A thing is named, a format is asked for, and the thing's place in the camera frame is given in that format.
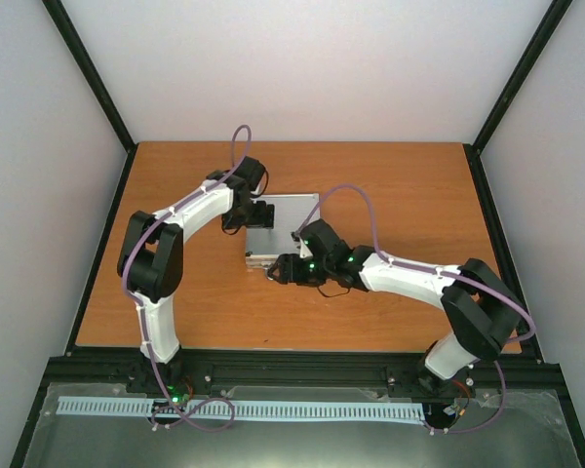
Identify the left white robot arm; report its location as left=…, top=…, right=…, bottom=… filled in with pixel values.
left=117, top=157, right=275, bottom=393

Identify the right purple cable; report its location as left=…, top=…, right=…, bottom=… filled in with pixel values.
left=292, top=183, right=538, bottom=436

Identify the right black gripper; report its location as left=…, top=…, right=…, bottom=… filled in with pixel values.
left=268, top=253, right=332, bottom=288

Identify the light blue cable duct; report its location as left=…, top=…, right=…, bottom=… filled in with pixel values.
left=56, top=396, right=425, bottom=425

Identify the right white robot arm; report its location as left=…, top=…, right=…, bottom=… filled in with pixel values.
left=266, top=219, right=524, bottom=395

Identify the aluminium poker case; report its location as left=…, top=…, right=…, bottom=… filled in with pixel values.
left=245, top=193, right=320, bottom=270

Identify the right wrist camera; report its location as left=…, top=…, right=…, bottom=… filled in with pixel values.
left=299, top=241, right=313, bottom=258

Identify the black aluminium frame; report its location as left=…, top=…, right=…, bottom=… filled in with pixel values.
left=11, top=1, right=585, bottom=467

